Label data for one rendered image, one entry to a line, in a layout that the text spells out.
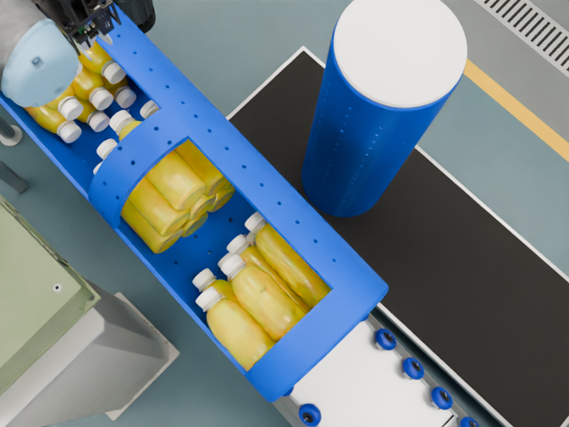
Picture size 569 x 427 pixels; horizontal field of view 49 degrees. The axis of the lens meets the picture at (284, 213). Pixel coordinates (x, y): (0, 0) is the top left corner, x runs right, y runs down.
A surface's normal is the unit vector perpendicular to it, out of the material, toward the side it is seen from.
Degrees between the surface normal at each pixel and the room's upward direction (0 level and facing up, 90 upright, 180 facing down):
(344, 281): 27
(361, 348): 0
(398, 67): 0
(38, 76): 91
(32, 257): 4
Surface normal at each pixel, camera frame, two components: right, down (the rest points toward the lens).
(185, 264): 0.51, -0.61
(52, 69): 0.68, 0.72
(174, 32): 0.04, -0.25
